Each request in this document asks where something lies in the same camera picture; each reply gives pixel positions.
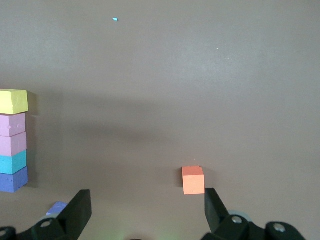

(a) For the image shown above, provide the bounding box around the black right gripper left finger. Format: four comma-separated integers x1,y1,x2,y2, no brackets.
0,189,93,240

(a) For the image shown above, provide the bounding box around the yellow foam block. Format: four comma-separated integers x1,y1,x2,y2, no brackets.
0,89,29,116

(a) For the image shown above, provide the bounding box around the purple foam block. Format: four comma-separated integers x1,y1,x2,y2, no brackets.
46,201,69,217
0,165,29,194

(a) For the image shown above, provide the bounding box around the orange foam block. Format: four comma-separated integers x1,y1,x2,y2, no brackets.
181,165,206,196

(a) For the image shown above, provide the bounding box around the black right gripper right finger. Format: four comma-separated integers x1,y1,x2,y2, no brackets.
201,187,307,240

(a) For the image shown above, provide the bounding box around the pink foam block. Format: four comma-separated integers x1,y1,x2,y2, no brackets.
0,131,28,158
0,112,27,138

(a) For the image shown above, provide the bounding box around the blue foam block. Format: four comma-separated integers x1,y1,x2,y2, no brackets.
0,149,28,175

